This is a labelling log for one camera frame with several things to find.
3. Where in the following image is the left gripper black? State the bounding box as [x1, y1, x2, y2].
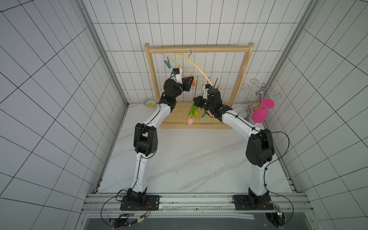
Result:
[173, 76, 196, 98]

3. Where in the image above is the pink tulip flower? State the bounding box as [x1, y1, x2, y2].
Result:
[186, 75, 199, 125]

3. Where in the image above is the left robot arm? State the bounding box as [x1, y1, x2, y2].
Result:
[126, 77, 194, 206]

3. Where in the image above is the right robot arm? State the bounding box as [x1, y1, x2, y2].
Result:
[193, 88, 275, 206]

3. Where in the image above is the small patterned bowl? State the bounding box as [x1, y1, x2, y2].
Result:
[142, 96, 157, 108]

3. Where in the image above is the teal clothespin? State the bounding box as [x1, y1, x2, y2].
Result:
[164, 57, 171, 69]

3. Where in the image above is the patterned cup on stand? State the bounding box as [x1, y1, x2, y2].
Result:
[247, 101, 263, 114]

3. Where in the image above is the magenta plastic wine glass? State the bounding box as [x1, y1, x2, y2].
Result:
[252, 98, 275, 124]

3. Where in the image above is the chrome glass holder stand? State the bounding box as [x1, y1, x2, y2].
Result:
[241, 79, 282, 124]

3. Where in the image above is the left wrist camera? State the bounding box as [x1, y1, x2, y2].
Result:
[172, 68, 183, 84]

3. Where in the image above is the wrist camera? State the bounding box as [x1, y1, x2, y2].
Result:
[172, 68, 183, 84]
[202, 84, 211, 99]

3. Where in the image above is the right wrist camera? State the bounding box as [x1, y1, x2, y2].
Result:
[202, 84, 211, 99]

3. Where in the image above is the wooden clothes rack frame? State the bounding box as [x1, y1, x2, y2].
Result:
[144, 43, 255, 129]

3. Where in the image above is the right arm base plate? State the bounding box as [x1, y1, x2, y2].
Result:
[232, 195, 274, 211]

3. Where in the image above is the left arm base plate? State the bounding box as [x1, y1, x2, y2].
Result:
[120, 195, 160, 211]

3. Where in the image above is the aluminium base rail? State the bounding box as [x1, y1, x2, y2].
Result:
[76, 193, 321, 230]

